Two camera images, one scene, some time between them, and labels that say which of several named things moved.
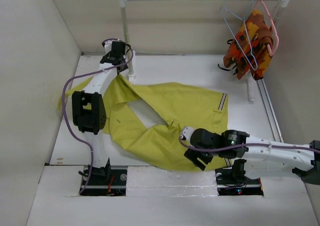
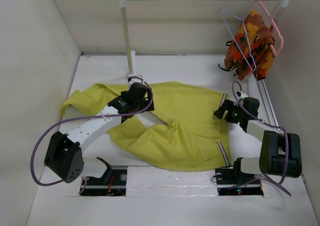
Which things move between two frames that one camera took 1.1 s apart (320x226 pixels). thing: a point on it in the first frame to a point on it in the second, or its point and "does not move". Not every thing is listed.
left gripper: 106,55 to 148,96
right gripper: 193,156 to 227,104
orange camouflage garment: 251,51 does not move
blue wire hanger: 244,19 does not move
